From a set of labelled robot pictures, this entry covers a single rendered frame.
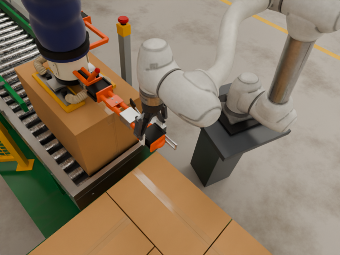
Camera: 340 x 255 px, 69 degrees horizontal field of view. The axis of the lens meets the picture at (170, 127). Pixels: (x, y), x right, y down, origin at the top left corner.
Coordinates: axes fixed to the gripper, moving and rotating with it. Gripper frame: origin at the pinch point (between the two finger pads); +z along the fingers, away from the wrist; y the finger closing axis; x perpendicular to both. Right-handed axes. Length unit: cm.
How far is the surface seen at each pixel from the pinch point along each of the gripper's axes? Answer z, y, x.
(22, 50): 54, -3, -161
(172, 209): 54, -2, 18
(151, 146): -1.3, 4.5, 5.6
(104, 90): -2.4, 1.1, -29.4
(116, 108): -0.8, 2.8, -18.8
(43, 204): 108, 49, -60
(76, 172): 53, 24, -35
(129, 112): -1.4, 0.1, -13.0
